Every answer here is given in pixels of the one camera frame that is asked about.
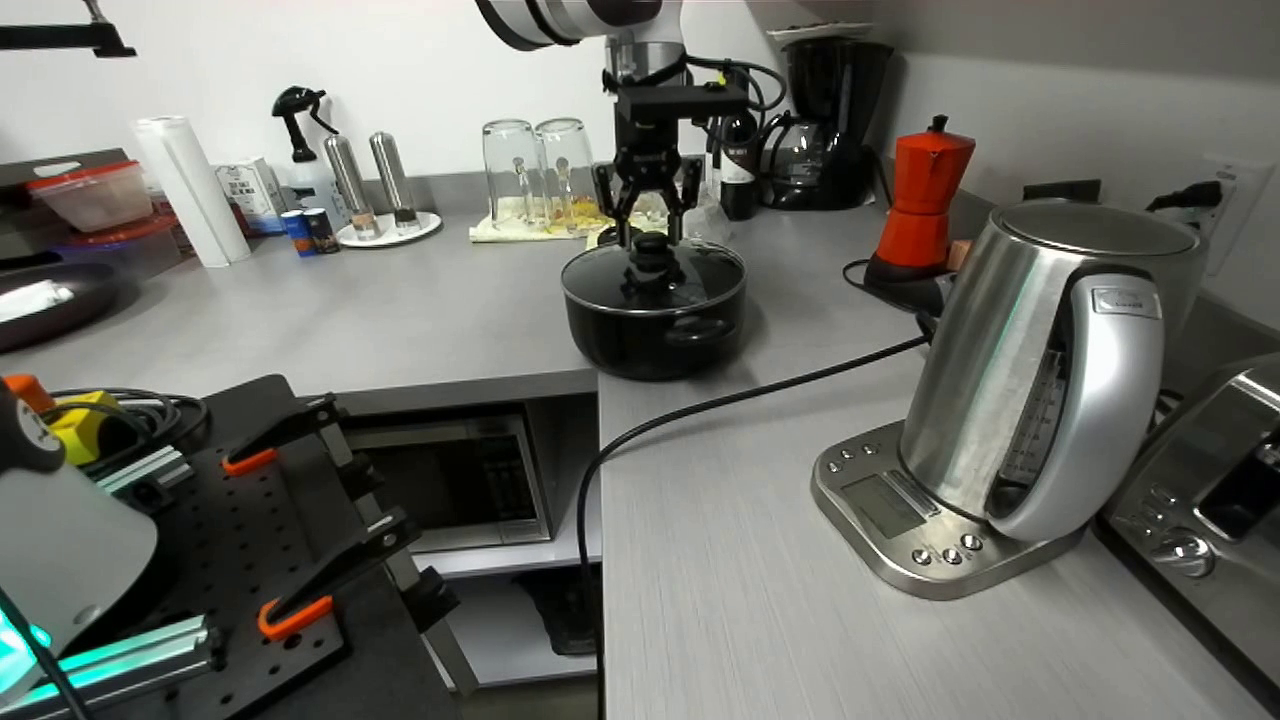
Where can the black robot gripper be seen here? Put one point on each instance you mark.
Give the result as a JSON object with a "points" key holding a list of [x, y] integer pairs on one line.
{"points": [[658, 133]]}

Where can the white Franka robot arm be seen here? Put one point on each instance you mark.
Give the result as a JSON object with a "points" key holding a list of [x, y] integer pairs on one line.
{"points": [[586, 17]]}

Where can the clear drinking glass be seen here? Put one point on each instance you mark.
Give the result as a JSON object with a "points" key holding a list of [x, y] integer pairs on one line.
{"points": [[567, 166], [506, 173]]}

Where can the black cooking pot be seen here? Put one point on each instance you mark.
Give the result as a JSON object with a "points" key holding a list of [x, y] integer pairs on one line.
{"points": [[654, 341]]}

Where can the red moka pot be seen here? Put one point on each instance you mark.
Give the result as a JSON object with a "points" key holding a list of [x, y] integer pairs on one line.
{"points": [[923, 192]]}

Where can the plastic container with red lid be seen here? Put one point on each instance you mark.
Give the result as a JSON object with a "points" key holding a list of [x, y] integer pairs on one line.
{"points": [[95, 192]]}

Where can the dark wine bottle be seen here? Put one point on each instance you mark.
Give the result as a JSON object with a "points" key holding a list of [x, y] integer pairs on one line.
{"points": [[737, 192]]}

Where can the pale yellow drying mat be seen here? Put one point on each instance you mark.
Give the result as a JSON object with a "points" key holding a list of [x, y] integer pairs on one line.
{"points": [[535, 231]]}

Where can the black drip coffee maker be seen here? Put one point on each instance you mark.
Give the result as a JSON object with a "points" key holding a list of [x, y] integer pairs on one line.
{"points": [[833, 120]]}

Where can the round white tray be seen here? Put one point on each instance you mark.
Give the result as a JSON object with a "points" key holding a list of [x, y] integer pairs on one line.
{"points": [[402, 235]]}

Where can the stainless steel grinder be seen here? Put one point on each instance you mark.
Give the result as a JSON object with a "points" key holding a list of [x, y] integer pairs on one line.
{"points": [[345, 181], [394, 173]]}

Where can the black hot plate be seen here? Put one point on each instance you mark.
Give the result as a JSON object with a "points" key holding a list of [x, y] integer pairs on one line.
{"points": [[907, 287]]}

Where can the blue drink can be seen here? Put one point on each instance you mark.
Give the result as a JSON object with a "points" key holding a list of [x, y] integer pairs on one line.
{"points": [[311, 231]]}

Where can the spray bottle with black trigger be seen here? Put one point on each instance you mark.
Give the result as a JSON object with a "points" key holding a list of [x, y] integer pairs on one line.
{"points": [[305, 160]]}

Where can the stainless kettle base with buttons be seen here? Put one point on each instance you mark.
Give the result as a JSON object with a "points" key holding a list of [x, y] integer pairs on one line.
{"points": [[881, 513]]}

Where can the small clear jar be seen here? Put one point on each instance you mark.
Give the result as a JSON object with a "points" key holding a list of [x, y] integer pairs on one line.
{"points": [[248, 190]]}

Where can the stainless steel electric kettle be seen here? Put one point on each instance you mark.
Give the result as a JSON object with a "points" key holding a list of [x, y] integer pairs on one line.
{"points": [[1033, 374]]}

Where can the white paper towel roll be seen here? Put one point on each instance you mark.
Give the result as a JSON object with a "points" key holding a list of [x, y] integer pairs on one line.
{"points": [[193, 192]]}

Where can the black perforated mounting board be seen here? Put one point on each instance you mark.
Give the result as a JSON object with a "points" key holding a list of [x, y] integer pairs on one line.
{"points": [[266, 560]]}

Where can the yellow tool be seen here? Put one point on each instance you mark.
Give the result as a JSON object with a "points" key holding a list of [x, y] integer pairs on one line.
{"points": [[80, 425]]}

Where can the dark glossy pan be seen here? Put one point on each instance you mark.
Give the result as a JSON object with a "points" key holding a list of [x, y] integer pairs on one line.
{"points": [[44, 301]]}

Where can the grey rounded plate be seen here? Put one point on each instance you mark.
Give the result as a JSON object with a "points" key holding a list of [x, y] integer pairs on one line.
{"points": [[65, 553]]}

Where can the aluminium extrusion with green light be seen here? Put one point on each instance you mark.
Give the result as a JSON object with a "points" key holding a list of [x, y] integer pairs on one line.
{"points": [[121, 655]]}

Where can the white wall outlet with plug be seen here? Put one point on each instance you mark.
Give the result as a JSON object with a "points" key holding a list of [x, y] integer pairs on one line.
{"points": [[1222, 202]]}

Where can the black wall shelf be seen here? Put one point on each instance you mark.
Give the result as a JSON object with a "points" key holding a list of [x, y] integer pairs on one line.
{"points": [[62, 39]]}

